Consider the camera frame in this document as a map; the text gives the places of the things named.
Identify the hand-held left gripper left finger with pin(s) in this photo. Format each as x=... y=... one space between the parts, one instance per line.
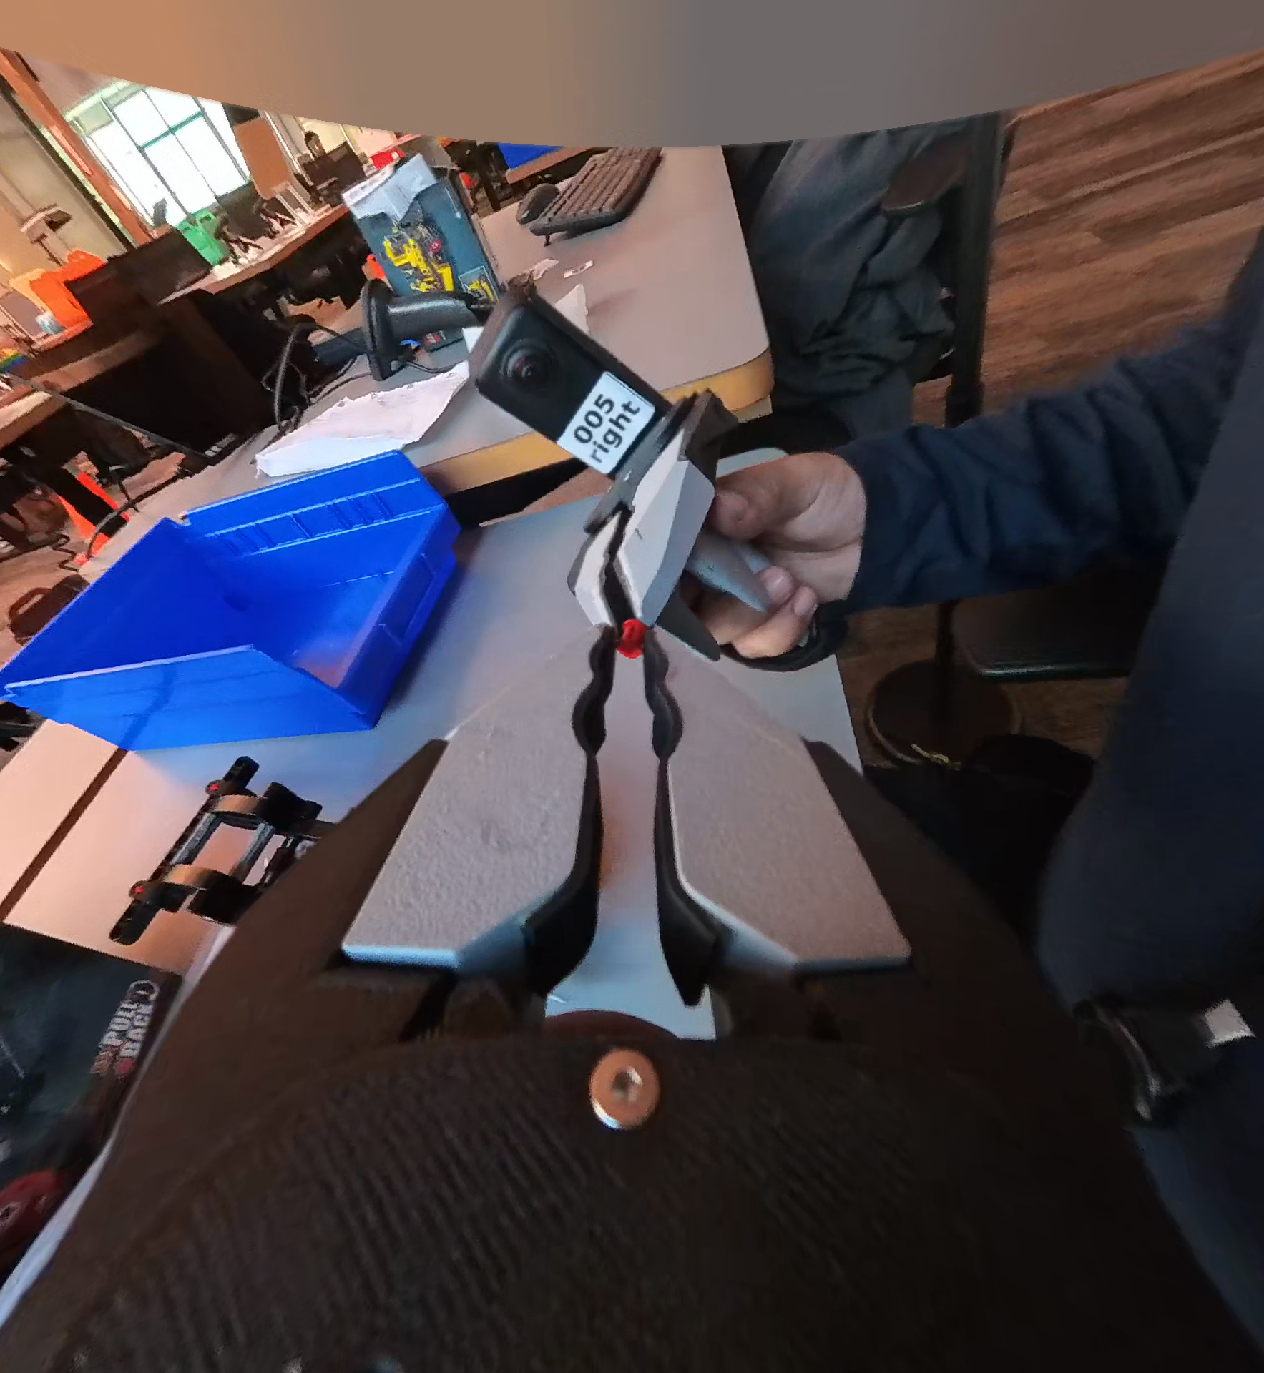
x=470 y=836

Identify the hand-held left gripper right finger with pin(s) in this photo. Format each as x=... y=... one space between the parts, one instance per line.
x=781 y=847

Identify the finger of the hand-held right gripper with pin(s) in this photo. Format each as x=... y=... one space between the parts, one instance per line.
x=596 y=578
x=663 y=536

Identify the small red lego bush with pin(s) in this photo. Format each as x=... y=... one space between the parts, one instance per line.
x=627 y=637

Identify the black grey lego truck model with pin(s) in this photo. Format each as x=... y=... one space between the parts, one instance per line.
x=235 y=814

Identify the person's right forearm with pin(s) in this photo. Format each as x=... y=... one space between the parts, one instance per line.
x=1018 y=482

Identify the black toy set box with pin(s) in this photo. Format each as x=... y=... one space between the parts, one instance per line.
x=30 y=1051

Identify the person's right hand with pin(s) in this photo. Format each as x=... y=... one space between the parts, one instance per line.
x=813 y=525

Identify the wooden edged table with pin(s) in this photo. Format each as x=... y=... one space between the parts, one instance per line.
x=674 y=300

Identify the black electronic device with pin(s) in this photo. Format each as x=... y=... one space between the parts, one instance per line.
x=405 y=316

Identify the black computer mouse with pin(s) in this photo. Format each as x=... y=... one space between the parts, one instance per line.
x=537 y=200

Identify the yellow black printed box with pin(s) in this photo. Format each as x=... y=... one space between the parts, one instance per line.
x=426 y=245

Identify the white crumpled paper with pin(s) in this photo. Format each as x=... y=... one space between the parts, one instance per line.
x=374 y=412

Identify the black keyboard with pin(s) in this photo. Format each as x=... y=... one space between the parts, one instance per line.
x=598 y=188

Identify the black floor stand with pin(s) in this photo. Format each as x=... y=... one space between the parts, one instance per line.
x=931 y=713

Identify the dark jacket on chair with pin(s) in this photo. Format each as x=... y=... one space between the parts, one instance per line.
x=846 y=267

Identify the blue plastic bin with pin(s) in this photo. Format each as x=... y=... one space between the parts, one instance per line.
x=265 y=567

